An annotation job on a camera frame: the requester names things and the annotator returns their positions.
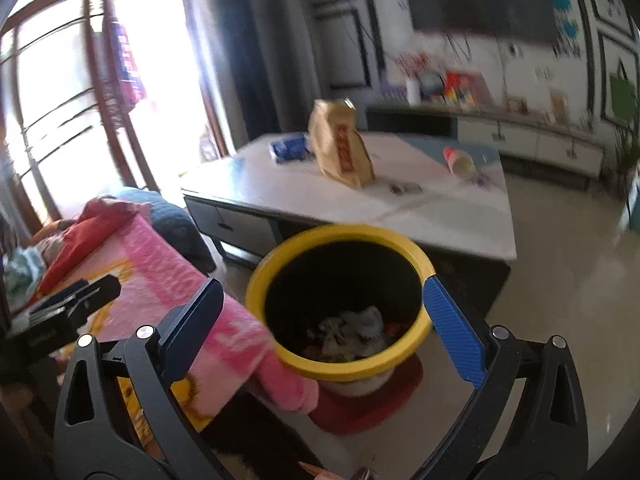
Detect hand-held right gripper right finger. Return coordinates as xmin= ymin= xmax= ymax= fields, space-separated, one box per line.
xmin=415 ymin=274 xmax=588 ymax=480

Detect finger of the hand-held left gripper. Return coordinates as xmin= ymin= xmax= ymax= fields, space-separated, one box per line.
xmin=30 ymin=280 xmax=91 ymax=321
xmin=65 ymin=274 xmax=123 ymax=328

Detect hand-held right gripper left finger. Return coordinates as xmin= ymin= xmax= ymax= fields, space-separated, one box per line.
xmin=52 ymin=277 xmax=236 ymax=480

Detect white plastic bag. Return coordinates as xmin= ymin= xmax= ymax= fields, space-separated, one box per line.
xmin=320 ymin=306 xmax=388 ymax=358

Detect black yellow-rimmed trash bin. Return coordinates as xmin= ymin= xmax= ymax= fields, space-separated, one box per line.
xmin=245 ymin=224 xmax=436 ymax=398

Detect light blue clothes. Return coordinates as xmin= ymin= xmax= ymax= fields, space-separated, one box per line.
xmin=5 ymin=247 xmax=48 ymax=296

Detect red quilt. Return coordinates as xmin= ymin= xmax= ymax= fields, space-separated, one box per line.
xmin=30 ymin=197 xmax=151 ymax=296

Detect pink cartoon blanket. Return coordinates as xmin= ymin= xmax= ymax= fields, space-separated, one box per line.
xmin=50 ymin=215 xmax=321 ymax=431

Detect dark blue quilted cushion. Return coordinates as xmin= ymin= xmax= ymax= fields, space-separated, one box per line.
xmin=115 ymin=187 xmax=216 ymax=273

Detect red floor mat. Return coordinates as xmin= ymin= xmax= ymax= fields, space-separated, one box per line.
xmin=310 ymin=355 xmax=425 ymax=436

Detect white coffee table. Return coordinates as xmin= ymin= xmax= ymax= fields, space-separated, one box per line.
xmin=180 ymin=132 xmax=518 ymax=311

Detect red paper cup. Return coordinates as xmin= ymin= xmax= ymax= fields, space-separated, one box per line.
xmin=442 ymin=146 xmax=478 ymax=177

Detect tv cabinet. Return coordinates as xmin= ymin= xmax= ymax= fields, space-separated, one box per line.
xmin=367 ymin=102 xmax=606 ymax=181

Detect blue tissue pack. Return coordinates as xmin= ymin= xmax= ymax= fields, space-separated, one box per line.
xmin=269 ymin=135 xmax=313 ymax=163

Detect brown paper bag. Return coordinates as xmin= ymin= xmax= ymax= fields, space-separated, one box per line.
xmin=307 ymin=99 xmax=377 ymax=190

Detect green potted plant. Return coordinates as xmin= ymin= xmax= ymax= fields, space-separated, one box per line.
xmin=612 ymin=125 xmax=640 ymax=231

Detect red framed picture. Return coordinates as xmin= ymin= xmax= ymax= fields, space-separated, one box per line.
xmin=442 ymin=71 xmax=493 ymax=111

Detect hanging laundry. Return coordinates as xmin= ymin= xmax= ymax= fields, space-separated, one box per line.
xmin=102 ymin=10 xmax=151 ymax=108

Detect white vase with red flowers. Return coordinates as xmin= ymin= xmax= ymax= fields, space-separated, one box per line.
xmin=392 ymin=50 xmax=431 ymax=107

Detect round black-framed ornament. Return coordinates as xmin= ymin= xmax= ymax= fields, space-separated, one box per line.
xmin=419 ymin=71 xmax=446 ymax=101

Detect grey and blue curtain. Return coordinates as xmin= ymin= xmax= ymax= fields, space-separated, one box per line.
xmin=187 ymin=0 xmax=281 ymax=156

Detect green bag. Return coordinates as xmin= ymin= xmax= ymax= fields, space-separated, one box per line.
xmin=602 ymin=72 xmax=640 ymax=126

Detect grey standing air conditioner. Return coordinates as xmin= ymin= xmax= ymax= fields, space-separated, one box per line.
xmin=272 ymin=0 xmax=326 ymax=133

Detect brown balcony door frame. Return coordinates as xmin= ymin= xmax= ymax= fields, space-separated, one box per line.
xmin=0 ymin=0 xmax=236 ymax=231

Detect wall-mounted television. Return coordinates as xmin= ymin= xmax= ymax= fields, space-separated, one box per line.
xmin=397 ymin=0 xmax=563 ymax=43

